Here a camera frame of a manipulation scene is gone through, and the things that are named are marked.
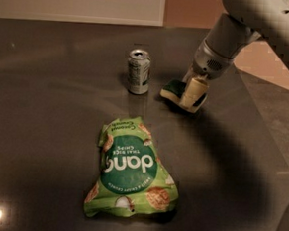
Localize green dang chips bag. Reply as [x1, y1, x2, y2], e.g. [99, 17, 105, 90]
[83, 117, 179, 217]

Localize green and yellow sponge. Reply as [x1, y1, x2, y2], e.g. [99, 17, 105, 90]
[160, 79, 204, 113]

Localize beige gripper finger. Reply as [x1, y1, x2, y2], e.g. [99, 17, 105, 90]
[180, 76, 209, 109]
[182, 67, 195, 82]

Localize silver 7up soda can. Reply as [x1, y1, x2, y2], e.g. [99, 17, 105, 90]
[128, 49, 151, 95]

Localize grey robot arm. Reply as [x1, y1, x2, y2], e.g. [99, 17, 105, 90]
[180, 0, 289, 109]

